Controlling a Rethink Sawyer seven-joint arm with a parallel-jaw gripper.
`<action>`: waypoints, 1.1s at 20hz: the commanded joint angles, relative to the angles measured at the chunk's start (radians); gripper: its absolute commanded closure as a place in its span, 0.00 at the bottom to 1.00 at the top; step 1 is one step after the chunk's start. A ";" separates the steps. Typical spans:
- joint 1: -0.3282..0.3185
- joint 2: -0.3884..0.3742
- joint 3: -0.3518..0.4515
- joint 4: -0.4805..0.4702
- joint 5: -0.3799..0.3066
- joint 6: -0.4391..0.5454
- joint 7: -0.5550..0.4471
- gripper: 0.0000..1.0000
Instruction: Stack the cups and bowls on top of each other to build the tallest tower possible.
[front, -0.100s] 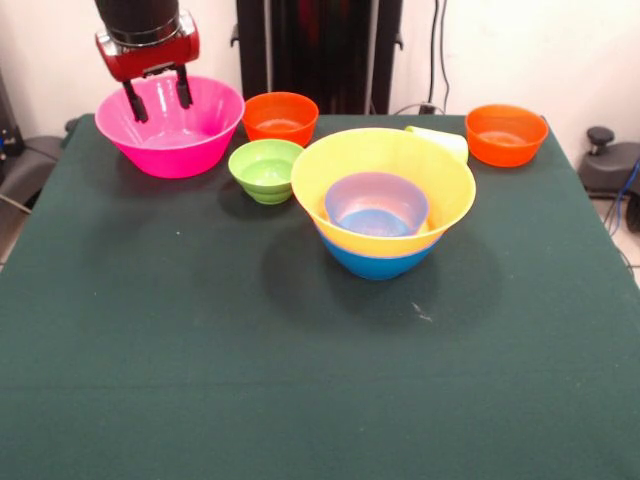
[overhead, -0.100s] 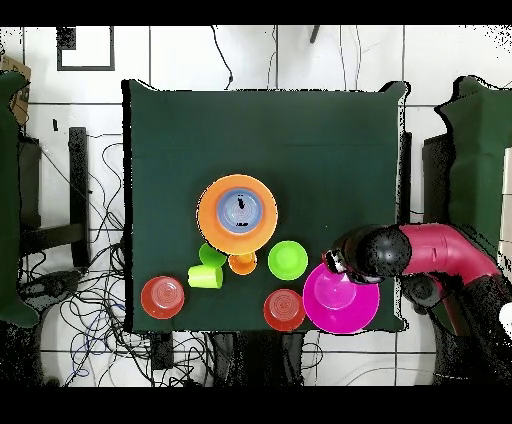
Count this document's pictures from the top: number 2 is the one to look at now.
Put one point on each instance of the large pink bowl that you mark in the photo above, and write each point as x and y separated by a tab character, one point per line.
340	312

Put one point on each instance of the red-orange bowl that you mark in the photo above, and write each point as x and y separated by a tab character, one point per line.
162	298
284	310

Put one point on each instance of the small blue bowl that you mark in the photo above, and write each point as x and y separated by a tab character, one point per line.
240	212

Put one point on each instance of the lime yellow cup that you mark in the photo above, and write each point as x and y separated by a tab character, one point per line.
204	278

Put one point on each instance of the large orange bowl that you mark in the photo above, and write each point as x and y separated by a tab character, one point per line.
208	224

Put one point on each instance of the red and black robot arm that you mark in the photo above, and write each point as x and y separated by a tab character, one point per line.
440	248

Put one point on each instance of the small green bowl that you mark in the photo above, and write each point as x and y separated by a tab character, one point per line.
288	260

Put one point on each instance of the orange cup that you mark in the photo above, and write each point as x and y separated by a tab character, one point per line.
242	266

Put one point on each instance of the green cup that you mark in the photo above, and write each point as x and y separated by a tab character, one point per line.
210	258

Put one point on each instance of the dark green tablecloth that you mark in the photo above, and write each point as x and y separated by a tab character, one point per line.
260	120

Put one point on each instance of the green covered side table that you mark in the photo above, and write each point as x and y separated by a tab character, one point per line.
480	160
8	200

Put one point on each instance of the black power strip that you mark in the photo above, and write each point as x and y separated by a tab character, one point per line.
162	352

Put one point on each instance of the cardboard box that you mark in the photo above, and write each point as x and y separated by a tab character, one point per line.
20	96

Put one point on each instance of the grey pedestal foot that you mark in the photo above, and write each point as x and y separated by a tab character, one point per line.
420	292
56	284

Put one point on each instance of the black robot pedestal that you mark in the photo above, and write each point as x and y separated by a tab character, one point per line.
260	356

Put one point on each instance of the black stand frame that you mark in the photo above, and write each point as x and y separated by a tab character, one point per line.
78	180

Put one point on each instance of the black square floor frame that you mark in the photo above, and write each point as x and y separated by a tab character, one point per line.
59	48

